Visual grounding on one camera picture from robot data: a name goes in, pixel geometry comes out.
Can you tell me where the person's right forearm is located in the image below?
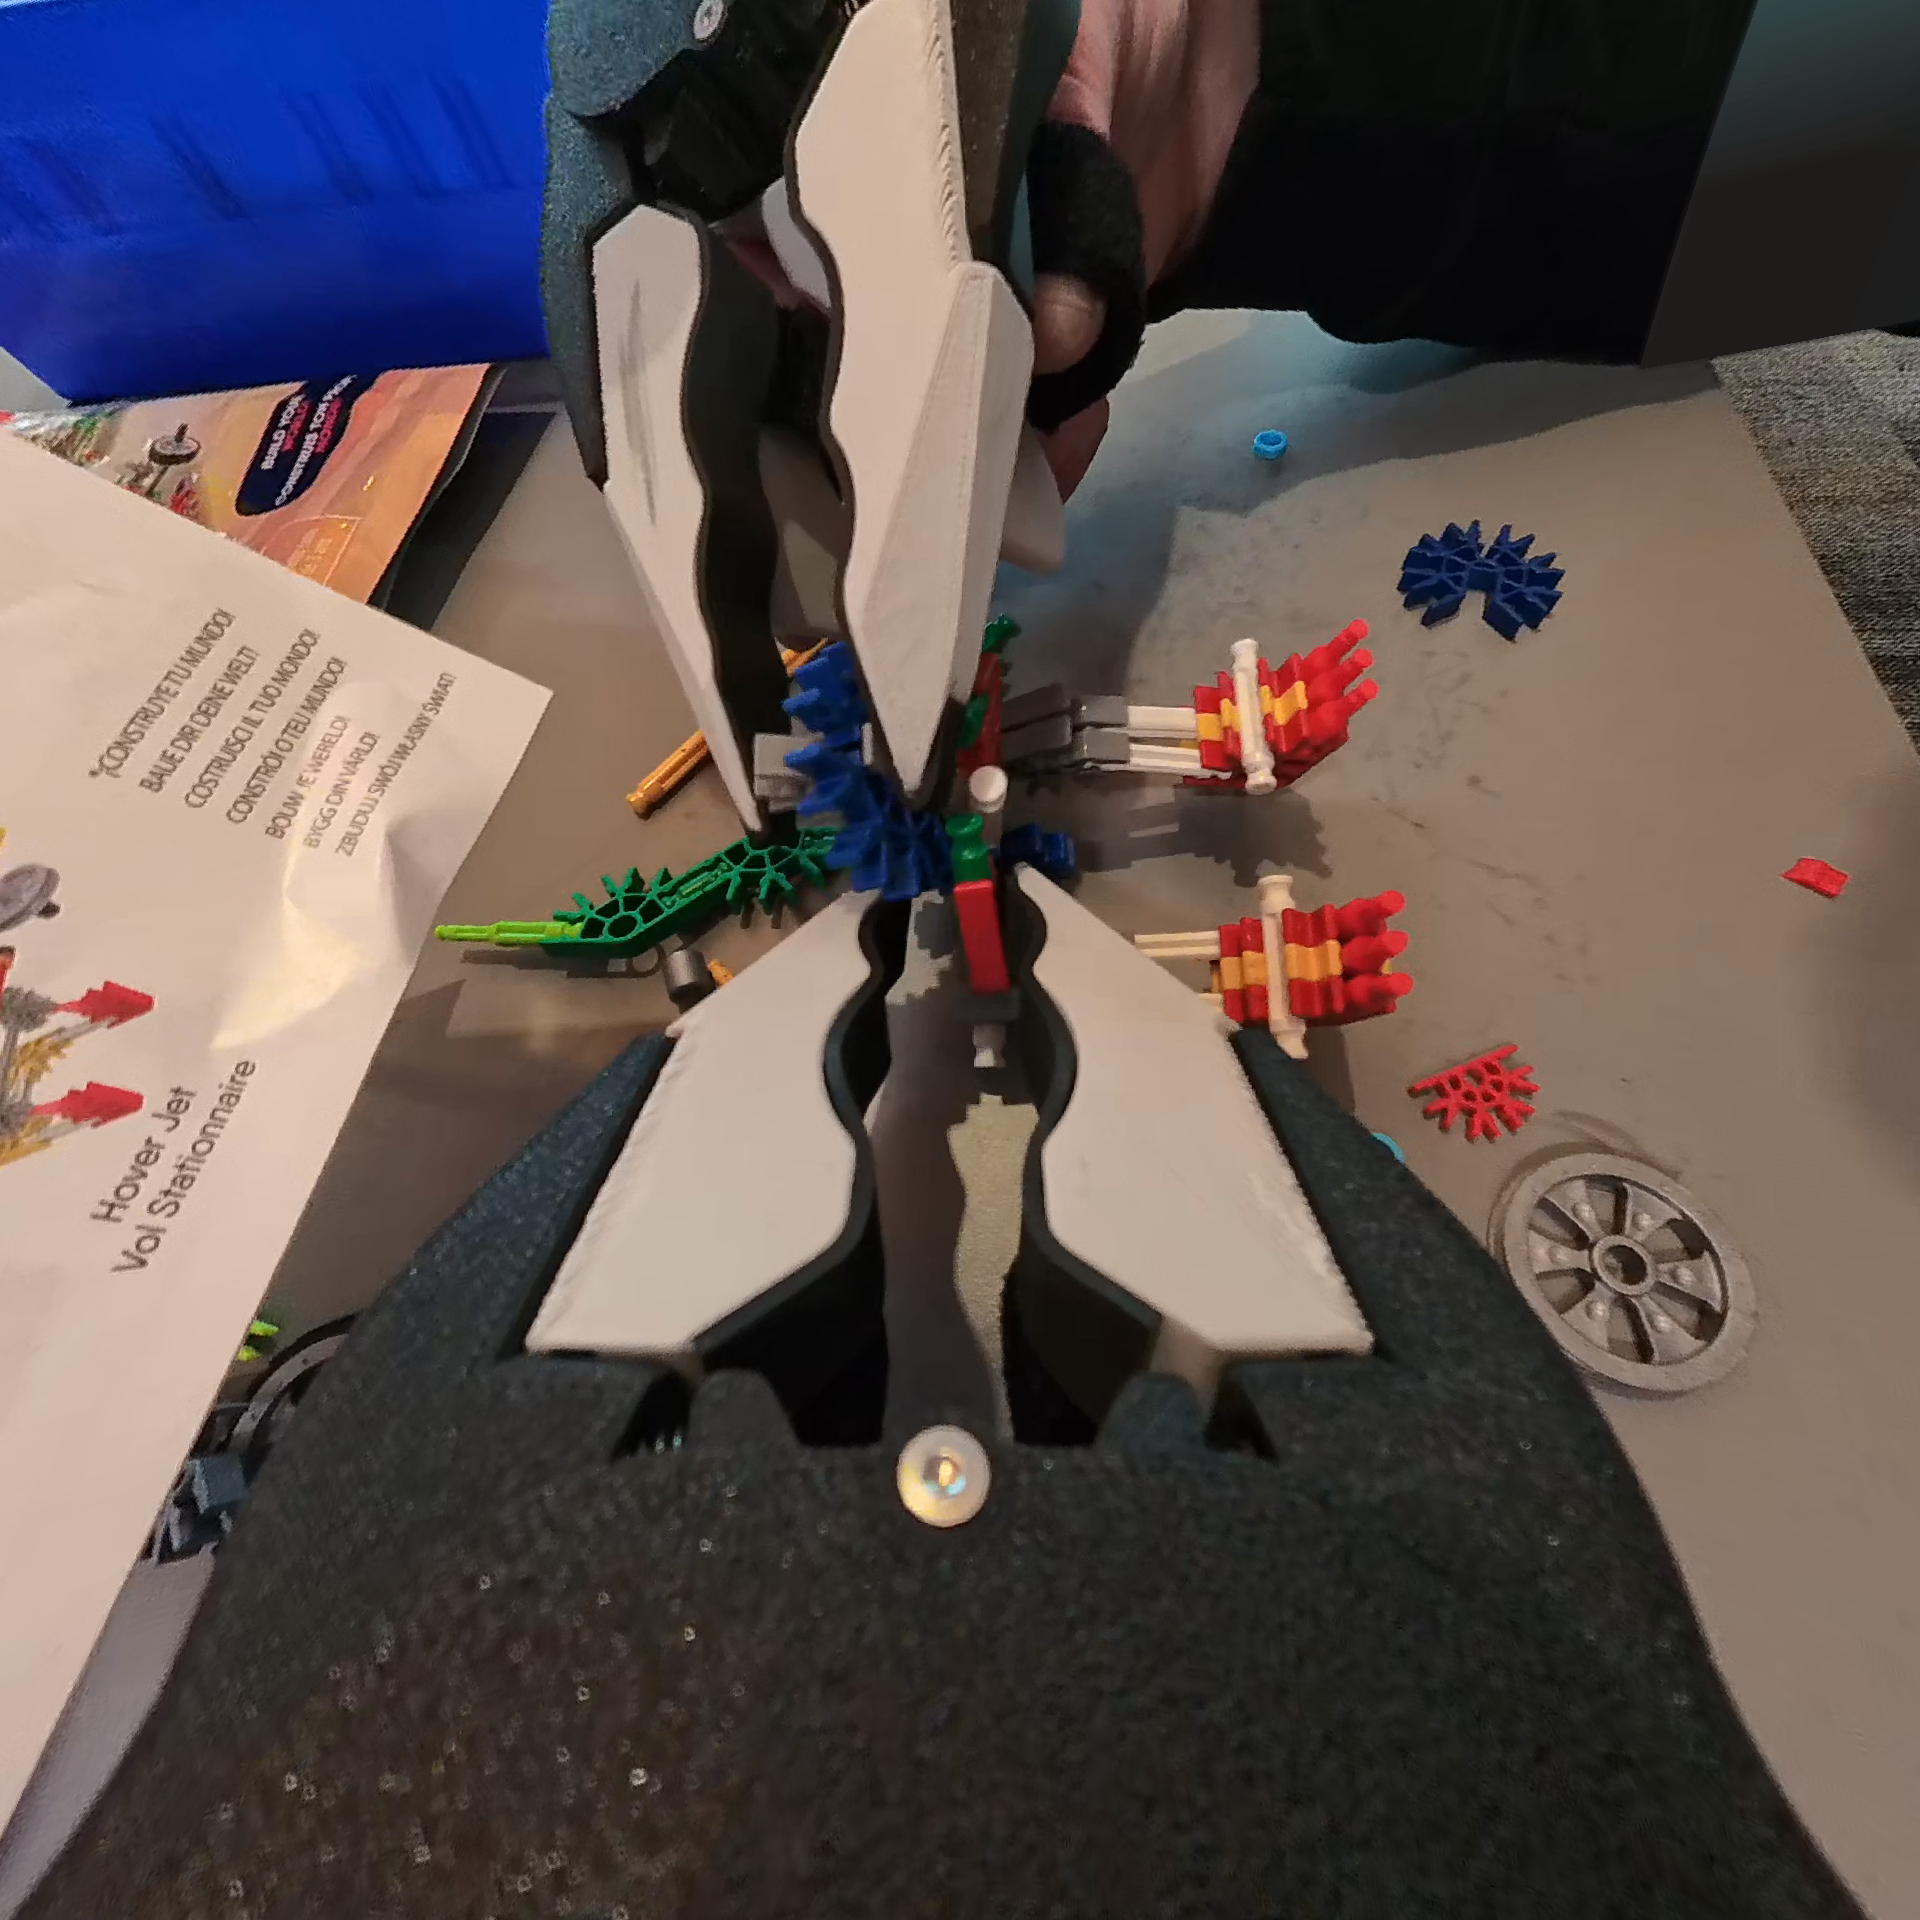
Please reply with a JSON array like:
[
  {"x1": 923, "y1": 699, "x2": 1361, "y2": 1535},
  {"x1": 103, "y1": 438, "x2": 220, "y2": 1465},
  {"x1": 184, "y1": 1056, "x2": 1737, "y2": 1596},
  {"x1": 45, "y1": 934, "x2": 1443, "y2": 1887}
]
[{"x1": 1146, "y1": 0, "x2": 1761, "y2": 372}]

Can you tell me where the green connector with lime rod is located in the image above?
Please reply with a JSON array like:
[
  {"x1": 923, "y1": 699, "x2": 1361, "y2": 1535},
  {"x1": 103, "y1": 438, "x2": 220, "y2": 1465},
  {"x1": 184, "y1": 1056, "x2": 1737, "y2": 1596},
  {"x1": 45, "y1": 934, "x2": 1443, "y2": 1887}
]
[{"x1": 435, "y1": 829, "x2": 840, "y2": 981}]

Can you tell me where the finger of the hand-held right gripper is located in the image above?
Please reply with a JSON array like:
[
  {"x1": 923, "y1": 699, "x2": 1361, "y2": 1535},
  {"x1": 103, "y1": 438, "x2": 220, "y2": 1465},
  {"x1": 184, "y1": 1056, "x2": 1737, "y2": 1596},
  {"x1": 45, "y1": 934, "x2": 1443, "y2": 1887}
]
[
  {"x1": 587, "y1": 203, "x2": 788, "y2": 840},
  {"x1": 788, "y1": 0, "x2": 1041, "y2": 799}
]

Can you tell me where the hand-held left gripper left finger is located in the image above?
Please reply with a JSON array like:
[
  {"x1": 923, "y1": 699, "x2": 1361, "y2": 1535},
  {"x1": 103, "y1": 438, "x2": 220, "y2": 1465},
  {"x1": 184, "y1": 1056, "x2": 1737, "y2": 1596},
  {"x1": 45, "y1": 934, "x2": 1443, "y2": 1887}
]
[{"x1": 524, "y1": 901, "x2": 888, "y2": 1374}]

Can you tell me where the dark blue toy connector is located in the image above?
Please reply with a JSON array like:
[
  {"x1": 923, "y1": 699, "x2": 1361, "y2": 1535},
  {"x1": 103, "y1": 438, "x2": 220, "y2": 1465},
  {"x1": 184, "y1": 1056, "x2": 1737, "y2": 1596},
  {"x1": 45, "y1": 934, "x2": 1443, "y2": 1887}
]
[{"x1": 1397, "y1": 520, "x2": 1566, "y2": 642}]

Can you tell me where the black toy wheel grey connector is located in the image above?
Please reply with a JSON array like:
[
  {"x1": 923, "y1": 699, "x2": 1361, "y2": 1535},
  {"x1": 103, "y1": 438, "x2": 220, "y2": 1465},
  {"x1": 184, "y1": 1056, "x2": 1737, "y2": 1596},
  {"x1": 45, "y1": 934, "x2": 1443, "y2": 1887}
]
[{"x1": 147, "y1": 1312, "x2": 354, "y2": 1561}]

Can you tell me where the red snowflake toy connector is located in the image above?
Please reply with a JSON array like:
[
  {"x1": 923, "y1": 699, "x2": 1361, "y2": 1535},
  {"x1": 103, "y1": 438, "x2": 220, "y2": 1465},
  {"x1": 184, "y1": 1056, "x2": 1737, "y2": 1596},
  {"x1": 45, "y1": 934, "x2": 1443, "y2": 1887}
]
[{"x1": 1409, "y1": 1049, "x2": 1544, "y2": 1141}]

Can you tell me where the person's right hand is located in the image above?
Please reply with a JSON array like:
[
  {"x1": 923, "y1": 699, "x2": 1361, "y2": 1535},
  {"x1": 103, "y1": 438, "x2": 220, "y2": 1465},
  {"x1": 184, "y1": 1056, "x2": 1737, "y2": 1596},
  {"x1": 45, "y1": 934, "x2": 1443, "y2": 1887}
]
[{"x1": 1031, "y1": 0, "x2": 1262, "y2": 504}]

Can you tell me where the white printed instruction sheet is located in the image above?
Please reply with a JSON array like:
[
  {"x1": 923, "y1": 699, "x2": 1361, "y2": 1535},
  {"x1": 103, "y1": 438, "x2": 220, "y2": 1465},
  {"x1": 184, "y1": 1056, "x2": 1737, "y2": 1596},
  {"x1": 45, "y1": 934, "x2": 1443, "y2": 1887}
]
[{"x1": 0, "y1": 427, "x2": 558, "y2": 1825}]

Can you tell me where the colourful toy construction model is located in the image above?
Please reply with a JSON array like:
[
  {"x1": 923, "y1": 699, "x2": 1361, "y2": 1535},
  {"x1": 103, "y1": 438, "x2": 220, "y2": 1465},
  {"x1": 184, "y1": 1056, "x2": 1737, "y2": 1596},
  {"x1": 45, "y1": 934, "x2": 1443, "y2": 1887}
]
[{"x1": 757, "y1": 615, "x2": 1418, "y2": 1068}]

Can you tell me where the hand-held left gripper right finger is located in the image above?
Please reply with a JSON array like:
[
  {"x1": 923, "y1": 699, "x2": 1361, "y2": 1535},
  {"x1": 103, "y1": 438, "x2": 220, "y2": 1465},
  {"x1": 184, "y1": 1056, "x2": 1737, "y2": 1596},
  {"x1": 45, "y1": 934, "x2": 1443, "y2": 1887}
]
[{"x1": 1001, "y1": 864, "x2": 1373, "y2": 1384}]

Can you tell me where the blue plastic bin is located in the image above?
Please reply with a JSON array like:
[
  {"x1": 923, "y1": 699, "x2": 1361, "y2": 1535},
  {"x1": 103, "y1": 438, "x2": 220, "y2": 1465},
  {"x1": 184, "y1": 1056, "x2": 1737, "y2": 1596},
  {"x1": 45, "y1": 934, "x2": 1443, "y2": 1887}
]
[{"x1": 0, "y1": 0, "x2": 558, "y2": 403}]

